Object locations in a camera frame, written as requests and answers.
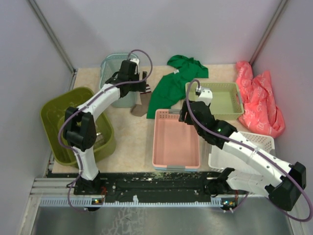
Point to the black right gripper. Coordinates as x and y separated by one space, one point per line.
182 112

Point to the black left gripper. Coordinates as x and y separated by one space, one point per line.
139 87

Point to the light blue laundry basket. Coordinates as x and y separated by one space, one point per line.
109 66

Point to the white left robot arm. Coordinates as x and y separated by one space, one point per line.
79 128

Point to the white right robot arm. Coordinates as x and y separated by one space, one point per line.
279 181

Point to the pink plastic basket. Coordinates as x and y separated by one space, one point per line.
175 143

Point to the green shirt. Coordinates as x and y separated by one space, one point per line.
171 88

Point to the brown striped sock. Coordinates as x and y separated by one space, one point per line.
139 110

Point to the light green plastic basket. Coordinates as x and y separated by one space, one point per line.
226 103

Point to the pink plastic bag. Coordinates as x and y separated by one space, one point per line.
261 114

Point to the olive green laundry basket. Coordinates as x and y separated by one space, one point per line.
53 116

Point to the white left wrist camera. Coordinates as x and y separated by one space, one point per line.
137 61

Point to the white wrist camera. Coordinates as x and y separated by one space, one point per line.
137 61
204 95

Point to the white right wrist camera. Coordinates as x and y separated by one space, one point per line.
204 95

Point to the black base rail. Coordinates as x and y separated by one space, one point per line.
158 187

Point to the white slotted cable duct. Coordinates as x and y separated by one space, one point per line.
88 202

